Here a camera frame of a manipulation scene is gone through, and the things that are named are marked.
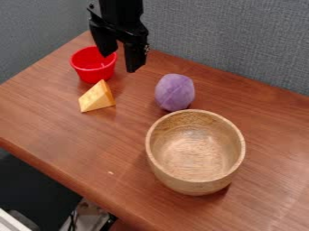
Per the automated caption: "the red plastic cup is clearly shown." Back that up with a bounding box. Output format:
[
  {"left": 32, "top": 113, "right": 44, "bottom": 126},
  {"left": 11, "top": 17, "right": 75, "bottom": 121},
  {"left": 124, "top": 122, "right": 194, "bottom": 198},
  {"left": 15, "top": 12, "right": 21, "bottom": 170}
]
[{"left": 70, "top": 46, "right": 118, "bottom": 84}]

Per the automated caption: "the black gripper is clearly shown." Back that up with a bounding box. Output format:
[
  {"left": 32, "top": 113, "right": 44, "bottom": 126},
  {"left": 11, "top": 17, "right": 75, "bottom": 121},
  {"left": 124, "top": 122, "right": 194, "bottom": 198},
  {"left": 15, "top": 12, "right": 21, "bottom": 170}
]
[{"left": 87, "top": 0, "right": 150, "bottom": 73}]

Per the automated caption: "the grey metal table frame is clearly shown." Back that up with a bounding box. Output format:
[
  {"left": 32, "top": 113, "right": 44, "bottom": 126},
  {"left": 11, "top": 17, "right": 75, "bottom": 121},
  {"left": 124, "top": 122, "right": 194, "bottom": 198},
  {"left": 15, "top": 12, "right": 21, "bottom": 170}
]
[{"left": 59, "top": 199, "right": 118, "bottom": 231}]

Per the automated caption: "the brown wooden bowl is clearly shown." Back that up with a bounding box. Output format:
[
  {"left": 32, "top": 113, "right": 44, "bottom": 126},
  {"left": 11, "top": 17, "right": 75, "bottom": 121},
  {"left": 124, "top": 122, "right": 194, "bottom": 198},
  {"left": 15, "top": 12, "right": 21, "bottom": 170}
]
[{"left": 145, "top": 109, "right": 246, "bottom": 196}]

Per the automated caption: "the yellow cheese wedge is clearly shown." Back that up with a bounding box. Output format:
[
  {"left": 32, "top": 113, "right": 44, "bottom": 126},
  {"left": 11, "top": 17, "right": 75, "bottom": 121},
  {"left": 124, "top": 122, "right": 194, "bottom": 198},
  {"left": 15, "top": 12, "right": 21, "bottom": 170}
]
[{"left": 79, "top": 79, "right": 116, "bottom": 113}]

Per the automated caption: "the purple ball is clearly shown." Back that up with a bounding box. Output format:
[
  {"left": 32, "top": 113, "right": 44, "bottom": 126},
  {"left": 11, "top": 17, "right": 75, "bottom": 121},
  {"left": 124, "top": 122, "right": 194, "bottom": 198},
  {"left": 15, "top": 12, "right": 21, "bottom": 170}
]
[{"left": 154, "top": 73, "right": 195, "bottom": 112}]

